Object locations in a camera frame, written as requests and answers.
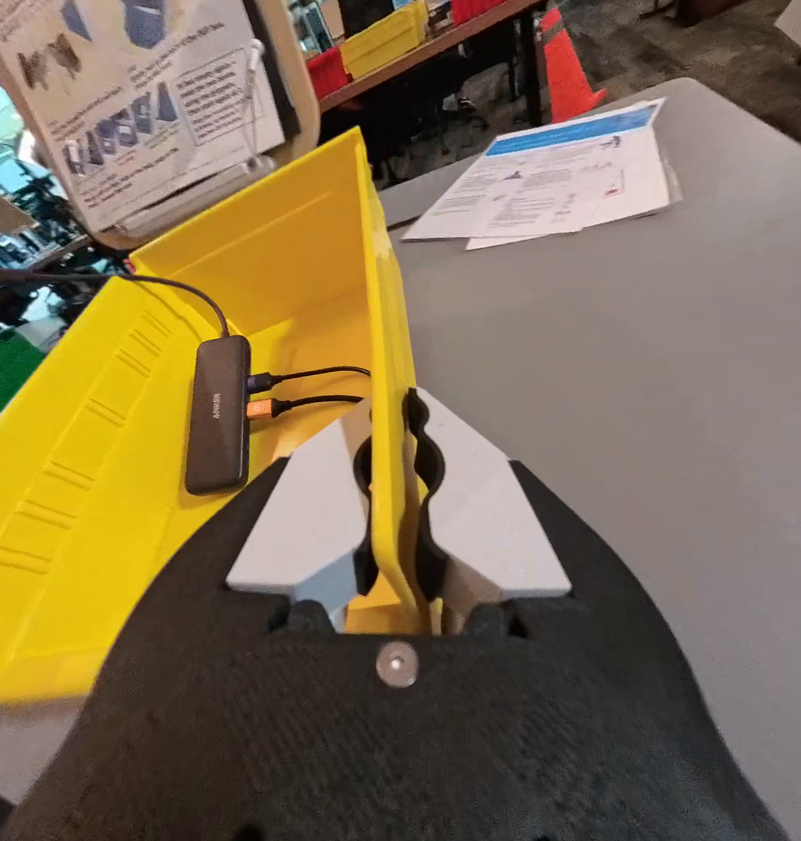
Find instruction sheet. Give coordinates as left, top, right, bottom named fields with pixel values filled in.
left=0, top=0, right=289, bottom=231

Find printed paper sheets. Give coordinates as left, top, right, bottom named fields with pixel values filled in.
left=400, top=97, right=684, bottom=252

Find small red bin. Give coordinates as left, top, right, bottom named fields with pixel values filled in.
left=306, top=47, right=352, bottom=99

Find grey hub cable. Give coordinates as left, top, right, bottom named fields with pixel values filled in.
left=0, top=266, right=232, bottom=343

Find long wooden table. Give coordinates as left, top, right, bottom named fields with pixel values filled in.
left=318, top=0, right=552, bottom=132

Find grey desk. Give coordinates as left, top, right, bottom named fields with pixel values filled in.
left=0, top=78, right=801, bottom=841

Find small yellow storage bin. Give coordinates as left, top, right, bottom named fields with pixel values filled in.
left=340, top=0, right=429, bottom=81

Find wooden document board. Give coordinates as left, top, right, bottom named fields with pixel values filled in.
left=0, top=0, right=322, bottom=252

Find black cable orange plugs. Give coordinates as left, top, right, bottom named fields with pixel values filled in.
left=244, top=393, right=368, bottom=421

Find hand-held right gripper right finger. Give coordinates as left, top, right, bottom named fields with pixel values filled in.
left=407, top=388, right=572, bottom=635

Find orange traffic cone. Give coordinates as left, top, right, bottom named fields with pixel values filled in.
left=538, top=3, right=608, bottom=126

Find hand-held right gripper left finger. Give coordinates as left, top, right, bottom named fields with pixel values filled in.
left=226, top=394, right=375, bottom=632

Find black cable blue plugs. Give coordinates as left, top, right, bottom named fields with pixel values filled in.
left=244, top=364, right=373, bottom=395

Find yellow plastic bin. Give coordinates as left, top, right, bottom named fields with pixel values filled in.
left=0, top=126, right=434, bottom=709

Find large red bin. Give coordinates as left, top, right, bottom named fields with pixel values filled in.
left=449, top=0, right=513, bottom=27

